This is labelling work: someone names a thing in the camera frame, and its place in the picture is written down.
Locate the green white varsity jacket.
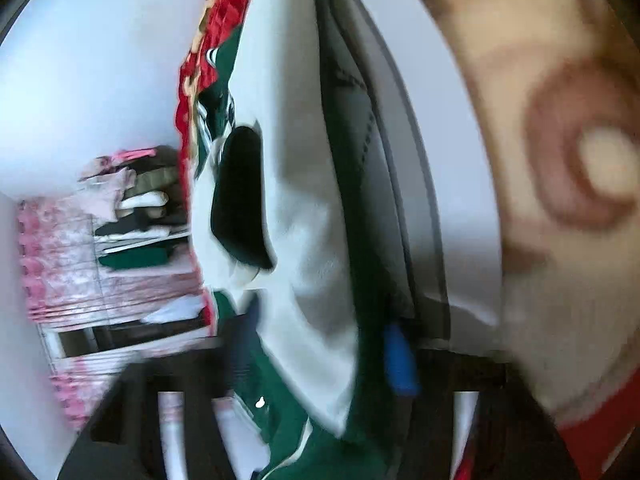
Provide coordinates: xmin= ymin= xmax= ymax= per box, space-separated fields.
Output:
xmin=191 ymin=0 xmax=402 ymax=479

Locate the red floral bed blanket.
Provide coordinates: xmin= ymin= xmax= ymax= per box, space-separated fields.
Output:
xmin=176 ymin=0 xmax=639 ymax=479

